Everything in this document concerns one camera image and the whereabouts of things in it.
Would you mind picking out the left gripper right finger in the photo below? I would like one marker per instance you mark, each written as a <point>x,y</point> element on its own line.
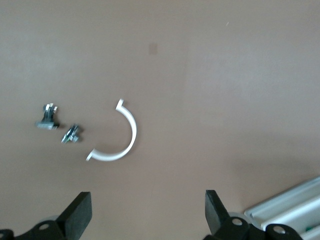
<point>222,225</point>

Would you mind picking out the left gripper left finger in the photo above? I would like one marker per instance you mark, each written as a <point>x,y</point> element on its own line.
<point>75,215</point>

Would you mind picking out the white plastic drawer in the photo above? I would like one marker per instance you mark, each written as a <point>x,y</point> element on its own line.
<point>287,207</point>

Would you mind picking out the black button mounting part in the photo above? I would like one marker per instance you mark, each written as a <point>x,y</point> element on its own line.
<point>46,123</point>

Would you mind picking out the small metal contact part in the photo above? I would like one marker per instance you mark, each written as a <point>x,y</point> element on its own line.
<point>71,133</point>

